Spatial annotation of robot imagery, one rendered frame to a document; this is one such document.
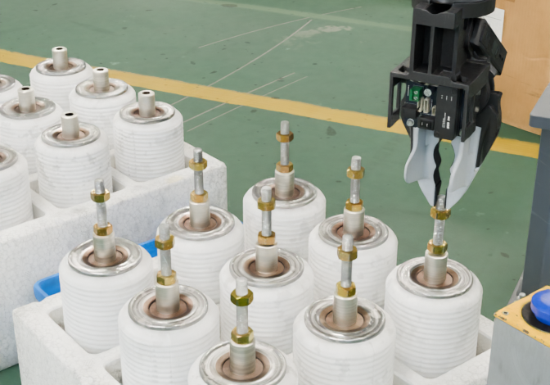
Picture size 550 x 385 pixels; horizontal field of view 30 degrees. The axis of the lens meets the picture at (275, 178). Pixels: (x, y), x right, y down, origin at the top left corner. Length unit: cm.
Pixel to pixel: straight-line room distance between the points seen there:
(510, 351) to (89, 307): 42
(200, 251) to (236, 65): 127
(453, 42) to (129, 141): 62
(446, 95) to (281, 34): 167
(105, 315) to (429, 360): 32
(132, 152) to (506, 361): 67
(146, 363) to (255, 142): 102
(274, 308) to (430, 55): 30
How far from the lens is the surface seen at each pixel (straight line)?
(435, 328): 101
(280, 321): 102
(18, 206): 130
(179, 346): 95
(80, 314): 106
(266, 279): 102
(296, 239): 116
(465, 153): 95
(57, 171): 133
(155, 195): 137
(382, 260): 108
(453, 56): 88
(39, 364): 112
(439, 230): 100
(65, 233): 131
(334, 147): 191
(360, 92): 217
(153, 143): 138
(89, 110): 147
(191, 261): 109
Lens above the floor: 79
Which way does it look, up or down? 26 degrees down
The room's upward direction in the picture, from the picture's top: straight up
